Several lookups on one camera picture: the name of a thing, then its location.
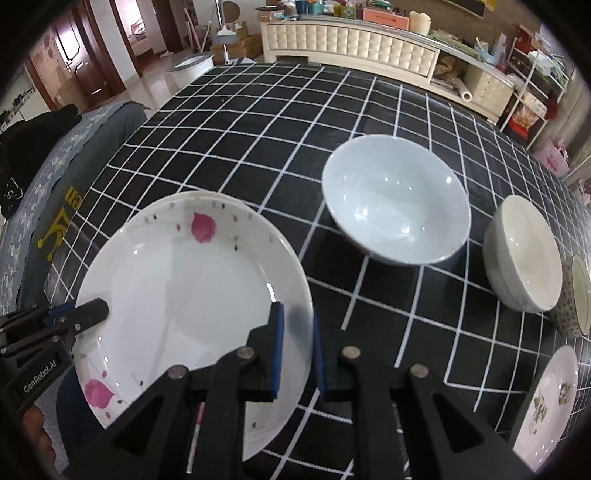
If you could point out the pink shopping bag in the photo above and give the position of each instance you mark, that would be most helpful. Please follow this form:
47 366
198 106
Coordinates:
555 158

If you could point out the white plate floral print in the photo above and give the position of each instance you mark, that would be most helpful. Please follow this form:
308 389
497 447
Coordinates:
546 411

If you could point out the dark wooden door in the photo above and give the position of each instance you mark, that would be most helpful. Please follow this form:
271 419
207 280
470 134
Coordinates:
70 63

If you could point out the white bowl blue tint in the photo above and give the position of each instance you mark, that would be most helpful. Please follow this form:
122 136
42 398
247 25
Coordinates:
396 200

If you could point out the cream white bowl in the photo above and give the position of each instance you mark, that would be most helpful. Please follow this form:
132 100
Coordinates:
521 257

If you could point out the cream tufted TV cabinet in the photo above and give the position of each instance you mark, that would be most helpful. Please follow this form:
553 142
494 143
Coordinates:
393 53

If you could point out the white plate pink petals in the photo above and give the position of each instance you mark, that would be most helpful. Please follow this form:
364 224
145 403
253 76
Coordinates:
185 281

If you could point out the white mop bucket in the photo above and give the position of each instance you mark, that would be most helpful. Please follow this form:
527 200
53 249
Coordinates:
189 69

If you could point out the grey floral sofa cover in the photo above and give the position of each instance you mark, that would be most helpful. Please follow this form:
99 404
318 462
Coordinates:
32 236

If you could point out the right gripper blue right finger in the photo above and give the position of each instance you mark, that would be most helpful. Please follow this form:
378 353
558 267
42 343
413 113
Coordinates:
408 422

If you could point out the green patterned bowl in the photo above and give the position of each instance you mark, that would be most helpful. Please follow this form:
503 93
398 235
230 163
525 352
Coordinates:
571 315

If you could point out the white metal shelf rack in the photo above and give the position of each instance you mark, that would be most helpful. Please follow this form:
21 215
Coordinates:
541 79

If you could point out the black white grid tablecloth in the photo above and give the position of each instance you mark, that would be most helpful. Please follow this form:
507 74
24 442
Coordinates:
262 134

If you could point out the white paper roll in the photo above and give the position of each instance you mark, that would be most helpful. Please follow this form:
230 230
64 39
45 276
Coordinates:
462 89

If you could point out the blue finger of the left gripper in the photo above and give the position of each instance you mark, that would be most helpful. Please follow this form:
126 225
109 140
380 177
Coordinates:
83 317
59 311

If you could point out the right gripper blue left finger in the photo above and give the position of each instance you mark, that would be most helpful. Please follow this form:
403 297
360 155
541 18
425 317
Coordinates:
190 424

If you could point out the cream plastic jug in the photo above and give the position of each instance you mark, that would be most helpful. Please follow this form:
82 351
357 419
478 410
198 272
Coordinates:
419 23

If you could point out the pink storage box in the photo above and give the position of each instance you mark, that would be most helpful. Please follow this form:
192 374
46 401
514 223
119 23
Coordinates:
386 18

